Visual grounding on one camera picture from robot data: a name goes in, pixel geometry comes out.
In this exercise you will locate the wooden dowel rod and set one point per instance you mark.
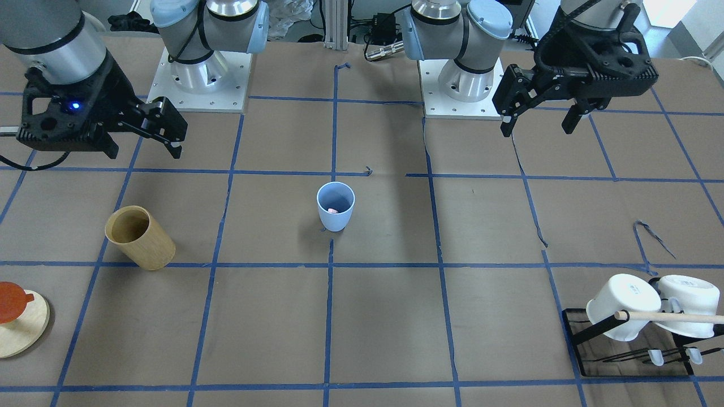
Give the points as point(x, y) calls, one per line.
point(667, 317)

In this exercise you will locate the aluminium frame post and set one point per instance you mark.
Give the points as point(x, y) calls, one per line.
point(336, 18)

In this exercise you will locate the round wooden cup stand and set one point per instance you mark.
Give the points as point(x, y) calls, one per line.
point(20, 334)

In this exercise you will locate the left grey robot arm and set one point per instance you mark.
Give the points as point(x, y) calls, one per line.
point(471, 34)

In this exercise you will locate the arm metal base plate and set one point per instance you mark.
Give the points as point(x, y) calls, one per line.
point(219, 84)
point(452, 93)

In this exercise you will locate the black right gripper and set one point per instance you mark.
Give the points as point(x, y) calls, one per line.
point(111, 90)

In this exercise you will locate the black wire mug rack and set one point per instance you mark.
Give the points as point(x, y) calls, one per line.
point(614, 348)

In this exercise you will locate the light blue plastic cup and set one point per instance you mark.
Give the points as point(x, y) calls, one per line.
point(339, 196)

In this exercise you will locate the bamboo cylindrical holder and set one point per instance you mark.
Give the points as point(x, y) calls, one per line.
point(140, 237)

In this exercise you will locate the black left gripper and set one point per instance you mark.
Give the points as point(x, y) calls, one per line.
point(560, 79)

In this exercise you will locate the orange plastic cup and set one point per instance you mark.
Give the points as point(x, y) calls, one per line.
point(14, 301)

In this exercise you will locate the silver cylindrical connector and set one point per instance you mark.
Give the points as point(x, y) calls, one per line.
point(384, 51)

